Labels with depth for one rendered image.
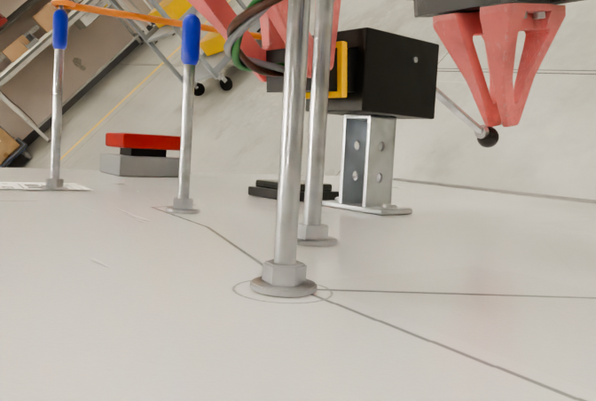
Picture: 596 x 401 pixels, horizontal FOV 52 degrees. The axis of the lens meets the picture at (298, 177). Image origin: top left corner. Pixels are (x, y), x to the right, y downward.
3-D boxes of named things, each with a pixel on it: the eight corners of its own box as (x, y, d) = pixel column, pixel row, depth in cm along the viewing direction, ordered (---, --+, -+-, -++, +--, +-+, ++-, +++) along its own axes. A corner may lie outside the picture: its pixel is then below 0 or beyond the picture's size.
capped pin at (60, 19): (74, 189, 35) (82, -4, 34) (52, 190, 33) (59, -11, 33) (55, 187, 35) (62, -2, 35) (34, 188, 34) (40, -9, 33)
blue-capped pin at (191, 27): (206, 213, 27) (215, 15, 27) (176, 214, 26) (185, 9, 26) (189, 208, 28) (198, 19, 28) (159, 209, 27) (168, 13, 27)
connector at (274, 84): (375, 92, 31) (376, 51, 30) (305, 90, 27) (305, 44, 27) (333, 93, 33) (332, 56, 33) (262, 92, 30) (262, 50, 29)
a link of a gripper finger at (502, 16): (513, 133, 36) (509, -36, 34) (416, 131, 41) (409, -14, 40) (570, 121, 40) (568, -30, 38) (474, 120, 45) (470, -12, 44)
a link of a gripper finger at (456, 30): (537, 133, 34) (534, -41, 33) (434, 131, 40) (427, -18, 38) (592, 121, 39) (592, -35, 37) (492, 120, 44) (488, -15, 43)
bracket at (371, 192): (411, 213, 32) (419, 117, 32) (380, 215, 30) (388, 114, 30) (349, 204, 35) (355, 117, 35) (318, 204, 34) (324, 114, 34)
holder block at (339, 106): (435, 119, 33) (440, 43, 33) (362, 111, 29) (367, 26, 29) (376, 119, 36) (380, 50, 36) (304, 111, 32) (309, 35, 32)
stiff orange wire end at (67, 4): (319, 48, 42) (319, 40, 42) (53, 5, 33) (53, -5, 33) (309, 50, 43) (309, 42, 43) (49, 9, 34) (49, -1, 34)
